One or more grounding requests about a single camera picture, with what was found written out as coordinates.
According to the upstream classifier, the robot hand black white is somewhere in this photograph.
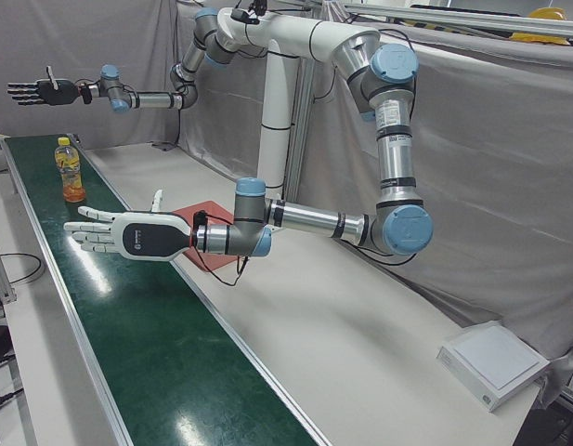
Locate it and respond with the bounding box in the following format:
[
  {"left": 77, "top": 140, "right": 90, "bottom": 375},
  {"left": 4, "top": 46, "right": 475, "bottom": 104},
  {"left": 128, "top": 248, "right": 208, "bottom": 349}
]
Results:
[{"left": 7, "top": 66, "right": 82, "bottom": 108}]

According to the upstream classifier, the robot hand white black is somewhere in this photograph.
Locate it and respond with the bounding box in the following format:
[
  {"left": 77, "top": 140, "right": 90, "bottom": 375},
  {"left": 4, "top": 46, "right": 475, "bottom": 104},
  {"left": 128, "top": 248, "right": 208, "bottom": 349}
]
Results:
[{"left": 62, "top": 189, "right": 194, "bottom": 262}]

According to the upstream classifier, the pink plastic basket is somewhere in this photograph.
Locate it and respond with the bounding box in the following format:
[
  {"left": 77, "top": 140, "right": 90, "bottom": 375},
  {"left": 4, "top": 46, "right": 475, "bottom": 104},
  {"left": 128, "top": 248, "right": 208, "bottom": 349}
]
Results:
[{"left": 172, "top": 199, "right": 243, "bottom": 271}]

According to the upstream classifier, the orange juice bottle yellow cap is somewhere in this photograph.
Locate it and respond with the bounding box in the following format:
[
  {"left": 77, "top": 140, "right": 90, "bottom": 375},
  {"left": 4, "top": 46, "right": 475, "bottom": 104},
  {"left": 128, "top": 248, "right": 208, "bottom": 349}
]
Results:
[{"left": 53, "top": 136, "right": 87, "bottom": 203}]

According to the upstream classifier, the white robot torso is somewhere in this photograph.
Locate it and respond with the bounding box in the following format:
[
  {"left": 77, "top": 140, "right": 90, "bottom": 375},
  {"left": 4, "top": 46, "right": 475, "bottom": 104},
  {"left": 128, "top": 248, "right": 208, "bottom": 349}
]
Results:
[{"left": 215, "top": 7, "right": 380, "bottom": 190}]

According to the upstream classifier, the grey backdrop curtain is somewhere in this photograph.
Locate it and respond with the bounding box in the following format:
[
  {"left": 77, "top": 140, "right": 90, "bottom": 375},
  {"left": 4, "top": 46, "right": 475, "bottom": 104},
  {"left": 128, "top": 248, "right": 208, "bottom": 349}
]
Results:
[{"left": 0, "top": 0, "right": 573, "bottom": 373}]

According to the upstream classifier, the white flat box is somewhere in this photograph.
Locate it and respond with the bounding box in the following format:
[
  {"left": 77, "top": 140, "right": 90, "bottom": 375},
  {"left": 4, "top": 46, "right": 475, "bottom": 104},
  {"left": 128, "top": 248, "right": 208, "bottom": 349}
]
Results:
[{"left": 436, "top": 320, "right": 551, "bottom": 413}]

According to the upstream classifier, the yellow hard hat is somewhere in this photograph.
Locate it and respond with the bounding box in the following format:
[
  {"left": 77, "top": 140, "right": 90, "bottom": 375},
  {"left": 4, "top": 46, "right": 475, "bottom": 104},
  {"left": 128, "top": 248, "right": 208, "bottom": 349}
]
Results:
[{"left": 508, "top": 6, "right": 573, "bottom": 46}]

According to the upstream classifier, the green conveyor belt aluminium frame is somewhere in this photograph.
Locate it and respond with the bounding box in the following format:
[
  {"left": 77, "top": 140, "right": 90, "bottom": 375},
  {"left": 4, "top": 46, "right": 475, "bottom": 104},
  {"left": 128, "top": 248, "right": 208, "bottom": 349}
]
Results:
[{"left": 0, "top": 132, "right": 333, "bottom": 446}]

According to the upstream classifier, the black looped cable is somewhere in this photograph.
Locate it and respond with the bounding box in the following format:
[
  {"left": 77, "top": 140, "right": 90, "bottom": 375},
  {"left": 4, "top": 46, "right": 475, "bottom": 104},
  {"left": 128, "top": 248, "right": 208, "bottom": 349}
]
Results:
[{"left": 0, "top": 253, "right": 44, "bottom": 283}]

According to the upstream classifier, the aluminium profile post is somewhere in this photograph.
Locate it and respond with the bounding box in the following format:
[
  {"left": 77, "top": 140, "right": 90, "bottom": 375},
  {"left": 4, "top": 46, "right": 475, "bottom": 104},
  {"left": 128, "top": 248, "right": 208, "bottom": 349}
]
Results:
[{"left": 0, "top": 222, "right": 16, "bottom": 306}]

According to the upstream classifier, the black head camera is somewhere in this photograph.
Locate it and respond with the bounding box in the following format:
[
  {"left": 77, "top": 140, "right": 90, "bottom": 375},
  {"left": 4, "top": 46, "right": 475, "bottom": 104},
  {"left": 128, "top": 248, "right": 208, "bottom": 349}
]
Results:
[{"left": 229, "top": 0, "right": 268, "bottom": 24}]

